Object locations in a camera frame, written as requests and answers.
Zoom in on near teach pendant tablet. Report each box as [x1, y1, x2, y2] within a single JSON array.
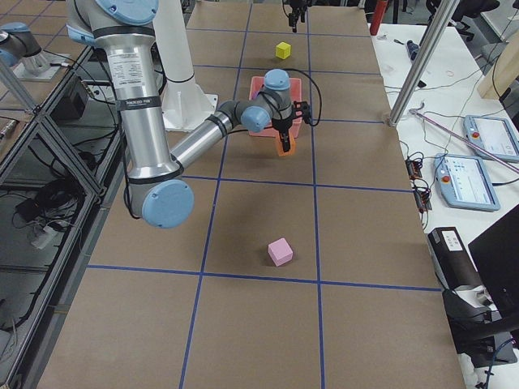
[[434, 153, 500, 212]]

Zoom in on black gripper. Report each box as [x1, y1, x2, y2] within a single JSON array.
[[271, 100, 311, 152], [283, 0, 311, 32]]

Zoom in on orange foam block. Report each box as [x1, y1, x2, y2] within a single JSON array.
[[275, 134, 296, 156]]

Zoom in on metal reacher stick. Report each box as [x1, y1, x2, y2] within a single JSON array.
[[409, 109, 519, 174]]

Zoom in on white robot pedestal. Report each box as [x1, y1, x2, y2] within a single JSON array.
[[153, 0, 218, 132]]

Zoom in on far teach pendant tablet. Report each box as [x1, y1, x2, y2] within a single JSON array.
[[463, 115, 518, 163]]

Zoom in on aluminium frame post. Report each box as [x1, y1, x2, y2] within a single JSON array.
[[387, 0, 459, 127]]

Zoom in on teach pendant tablet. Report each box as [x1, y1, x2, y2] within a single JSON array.
[[434, 153, 500, 212], [463, 115, 518, 163]]

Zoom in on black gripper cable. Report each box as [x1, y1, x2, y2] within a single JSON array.
[[259, 68, 324, 127]]

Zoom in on black box with label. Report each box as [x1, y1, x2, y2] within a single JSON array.
[[427, 227, 482, 291]]

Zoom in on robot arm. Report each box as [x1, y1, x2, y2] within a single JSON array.
[[66, 1, 311, 229]]

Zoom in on pink plastic bin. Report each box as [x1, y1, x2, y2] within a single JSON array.
[[248, 76, 302, 139]]

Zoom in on pink foam block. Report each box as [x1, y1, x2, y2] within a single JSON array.
[[268, 237, 294, 267]]

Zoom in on black monitor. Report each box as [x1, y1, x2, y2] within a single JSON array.
[[469, 206, 518, 316]]

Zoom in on yellow foam block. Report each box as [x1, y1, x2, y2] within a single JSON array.
[[275, 41, 292, 60]]

